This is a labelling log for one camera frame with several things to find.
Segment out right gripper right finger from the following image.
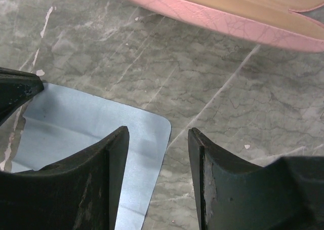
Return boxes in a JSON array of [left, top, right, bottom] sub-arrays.
[[188, 128, 323, 230]]

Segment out light blue cleaning cloth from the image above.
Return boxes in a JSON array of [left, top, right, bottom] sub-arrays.
[[11, 83, 171, 230]]

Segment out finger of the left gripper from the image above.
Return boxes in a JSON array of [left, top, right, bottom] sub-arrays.
[[0, 68, 44, 124]]

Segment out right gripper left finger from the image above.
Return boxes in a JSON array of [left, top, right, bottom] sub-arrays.
[[1, 126, 130, 229]]

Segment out pink glasses case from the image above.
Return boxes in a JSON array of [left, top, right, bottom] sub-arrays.
[[130, 0, 323, 53]]

